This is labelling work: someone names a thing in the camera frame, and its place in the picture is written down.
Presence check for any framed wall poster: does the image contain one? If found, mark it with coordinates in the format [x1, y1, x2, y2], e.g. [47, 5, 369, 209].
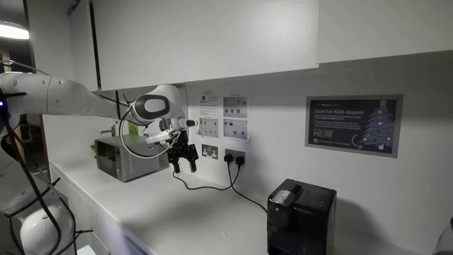
[304, 94, 405, 161]

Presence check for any black coffee machine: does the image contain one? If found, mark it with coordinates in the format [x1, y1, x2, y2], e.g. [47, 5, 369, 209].
[266, 178, 338, 255]

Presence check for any white upper cabinet door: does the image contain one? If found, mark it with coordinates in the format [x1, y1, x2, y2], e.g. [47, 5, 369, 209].
[317, 0, 453, 66]
[90, 0, 320, 93]

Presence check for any black coffee machine power cable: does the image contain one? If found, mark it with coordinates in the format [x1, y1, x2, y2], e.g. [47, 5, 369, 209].
[228, 154, 270, 216]

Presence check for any green clean-after-use sign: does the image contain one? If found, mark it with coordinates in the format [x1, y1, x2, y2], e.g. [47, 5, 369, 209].
[126, 121, 143, 140]

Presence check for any bright ceiling light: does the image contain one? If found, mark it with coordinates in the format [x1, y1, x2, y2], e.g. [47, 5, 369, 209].
[0, 22, 31, 43]

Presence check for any black microwave power cable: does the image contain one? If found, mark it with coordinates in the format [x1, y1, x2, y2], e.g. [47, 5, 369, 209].
[170, 154, 238, 193]

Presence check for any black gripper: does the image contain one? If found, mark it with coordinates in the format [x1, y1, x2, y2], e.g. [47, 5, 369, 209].
[165, 132, 199, 176]

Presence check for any silver microwave oven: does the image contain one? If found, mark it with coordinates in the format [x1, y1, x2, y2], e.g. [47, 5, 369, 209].
[93, 134, 170, 185]

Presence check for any silver wall switch plate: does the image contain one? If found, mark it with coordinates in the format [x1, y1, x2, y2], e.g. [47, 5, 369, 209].
[201, 144, 219, 162]

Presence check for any silver double wall socket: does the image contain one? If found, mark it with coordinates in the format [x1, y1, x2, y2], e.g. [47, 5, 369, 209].
[223, 148, 248, 168]

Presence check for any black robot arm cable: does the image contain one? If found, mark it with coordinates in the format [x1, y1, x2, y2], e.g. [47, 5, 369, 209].
[0, 90, 96, 255]

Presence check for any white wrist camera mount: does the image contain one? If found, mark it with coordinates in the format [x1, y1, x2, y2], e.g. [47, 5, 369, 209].
[144, 118, 198, 145]

